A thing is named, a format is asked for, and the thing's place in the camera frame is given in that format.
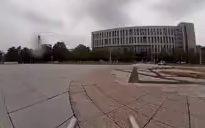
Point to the tower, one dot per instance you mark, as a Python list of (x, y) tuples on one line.
[(39, 40)]

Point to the white car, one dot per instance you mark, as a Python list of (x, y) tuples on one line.
[(161, 62)]

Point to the row of dark trees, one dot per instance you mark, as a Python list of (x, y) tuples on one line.
[(60, 51)]

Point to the robot's own part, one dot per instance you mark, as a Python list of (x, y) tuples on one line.
[(72, 122), (133, 122)]

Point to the curved pale multi-storey building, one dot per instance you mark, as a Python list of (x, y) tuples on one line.
[(140, 38)]

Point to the pole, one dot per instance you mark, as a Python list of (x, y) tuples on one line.
[(110, 56)]

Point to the raised stone planter beds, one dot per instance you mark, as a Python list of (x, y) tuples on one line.
[(176, 74)]

